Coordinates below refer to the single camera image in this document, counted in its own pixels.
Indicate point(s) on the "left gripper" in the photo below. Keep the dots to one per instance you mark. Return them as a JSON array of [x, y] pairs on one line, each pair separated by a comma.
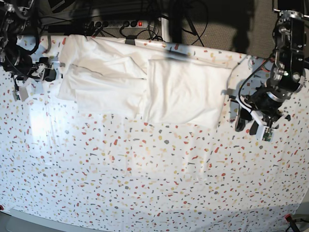
[[265, 100]]

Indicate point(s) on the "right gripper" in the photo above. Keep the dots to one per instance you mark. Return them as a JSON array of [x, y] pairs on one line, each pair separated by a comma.
[[27, 69]]

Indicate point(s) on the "white printed T-shirt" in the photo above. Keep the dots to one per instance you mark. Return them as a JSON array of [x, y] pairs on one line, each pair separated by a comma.
[[108, 77]]

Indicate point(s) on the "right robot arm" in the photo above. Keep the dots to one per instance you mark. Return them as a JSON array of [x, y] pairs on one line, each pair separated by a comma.
[[19, 18]]

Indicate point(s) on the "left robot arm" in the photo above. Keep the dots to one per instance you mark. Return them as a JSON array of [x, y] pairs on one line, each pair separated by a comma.
[[287, 74]]

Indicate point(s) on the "white power strip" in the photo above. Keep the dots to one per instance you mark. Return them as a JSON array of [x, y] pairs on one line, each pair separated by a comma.
[[117, 24]]

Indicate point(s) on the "black table clamp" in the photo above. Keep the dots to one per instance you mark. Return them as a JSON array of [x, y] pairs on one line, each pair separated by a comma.
[[130, 39]]

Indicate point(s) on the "terrazzo pattern table cloth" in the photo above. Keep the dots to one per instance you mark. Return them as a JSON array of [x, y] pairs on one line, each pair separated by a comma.
[[110, 173]]

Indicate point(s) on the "red clamp right corner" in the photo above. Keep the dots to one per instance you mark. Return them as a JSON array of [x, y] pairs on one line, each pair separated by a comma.
[[288, 218]]

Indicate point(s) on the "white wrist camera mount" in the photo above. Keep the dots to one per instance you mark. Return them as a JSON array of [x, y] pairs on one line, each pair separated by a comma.
[[266, 129]]

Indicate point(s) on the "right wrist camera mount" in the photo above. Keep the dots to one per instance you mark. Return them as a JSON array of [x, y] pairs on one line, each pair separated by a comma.
[[21, 82]]

